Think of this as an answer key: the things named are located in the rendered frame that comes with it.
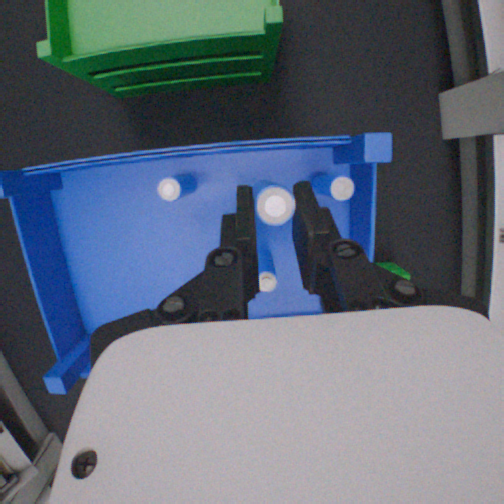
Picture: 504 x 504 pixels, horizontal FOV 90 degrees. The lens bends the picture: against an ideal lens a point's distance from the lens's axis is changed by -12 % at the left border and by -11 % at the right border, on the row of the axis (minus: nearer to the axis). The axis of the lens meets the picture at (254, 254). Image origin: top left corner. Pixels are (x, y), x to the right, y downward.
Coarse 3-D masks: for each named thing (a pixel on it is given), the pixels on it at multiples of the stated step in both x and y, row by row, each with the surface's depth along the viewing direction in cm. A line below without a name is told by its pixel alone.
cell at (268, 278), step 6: (258, 252) 27; (264, 252) 27; (258, 258) 26; (264, 258) 25; (270, 258) 26; (258, 264) 24; (264, 264) 23; (270, 264) 24; (264, 270) 22; (270, 270) 22; (264, 276) 22; (270, 276) 22; (276, 276) 22; (264, 282) 22; (270, 282) 22; (276, 282) 22; (264, 288) 22; (270, 288) 22
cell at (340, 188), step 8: (320, 176) 24; (328, 176) 22; (336, 176) 20; (344, 176) 20; (312, 184) 26; (320, 184) 23; (328, 184) 20; (336, 184) 20; (344, 184) 20; (352, 184) 20; (320, 192) 23; (328, 192) 20; (336, 192) 20; (344, 192) 20; (352, 192) 20; (336, 200) 20; (344, 200) 20
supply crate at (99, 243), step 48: (240, 144) 20; (288, 144) 20; (336, 144) 22; (384, 144) 18; (0, 192) 18; (48, 192) 26; (96, 192) 26; (144, 192) 26; (48, 240) 25; (96, 240) 27; (144, 240) 27; (192, 240) 28; (288, 240) 28; (48, 288) 25; (96, 288) 29; (144, 288) 29; (288, 288) 29; (48, 384) 23
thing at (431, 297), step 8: (424, 296) 9; (432, 296) 8; (440, 296) 8; (448, 296) 8; (456, 296) 8; (464, 296) 8; (424, 304) 8; (432, 304) 8; (440, 304) 8; (448, 304) 8; (456, 304) 8; (464, 304) 8; (472, 304) 8; (480, 304) 8; (480, 312) 8
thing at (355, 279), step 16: (336, 240) 9; (352, 240) 9; (336, 256) 9; (352, 256) 9; (336, 272) 8; (352, 272) 8; (368, 272) 8; (336, 288) 8; (352, 288) 8; (368, 288) 8; (352, 304) 7; (368, 304) 7; (384, 304) 7
